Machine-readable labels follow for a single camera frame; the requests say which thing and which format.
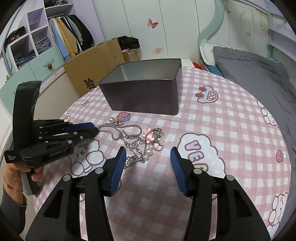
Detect pearl pink charm chain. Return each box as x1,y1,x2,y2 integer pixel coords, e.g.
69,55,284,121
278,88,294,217
141,126,166,163

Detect pink checkered tablecloth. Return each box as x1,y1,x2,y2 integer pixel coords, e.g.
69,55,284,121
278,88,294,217
33,64,290,241

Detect pearl drop earring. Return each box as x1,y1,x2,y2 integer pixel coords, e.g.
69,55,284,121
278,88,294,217
109,118,121,125

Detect mint drawer cabinet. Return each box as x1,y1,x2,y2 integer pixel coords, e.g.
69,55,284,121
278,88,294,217
1,46,64,114

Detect person's left hand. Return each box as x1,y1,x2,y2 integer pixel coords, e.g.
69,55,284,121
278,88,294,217
4,161,44,191

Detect hanging clothes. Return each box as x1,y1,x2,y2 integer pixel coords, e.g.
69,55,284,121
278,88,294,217
48,15,94,62

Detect small cardboard box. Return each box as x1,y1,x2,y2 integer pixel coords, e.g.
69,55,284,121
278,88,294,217
123,49,140,63

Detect large brown cardboard box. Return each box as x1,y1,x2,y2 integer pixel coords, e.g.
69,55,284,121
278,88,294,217
63,38,125,97

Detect silver ball chain necklace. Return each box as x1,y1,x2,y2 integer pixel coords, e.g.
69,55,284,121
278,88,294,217
96,121,144,170

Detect black clothes pile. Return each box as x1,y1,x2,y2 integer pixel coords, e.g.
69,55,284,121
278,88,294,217
117,36,140,50

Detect dark metal tin box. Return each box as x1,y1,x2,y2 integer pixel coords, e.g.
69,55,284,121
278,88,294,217
99,58,183,115

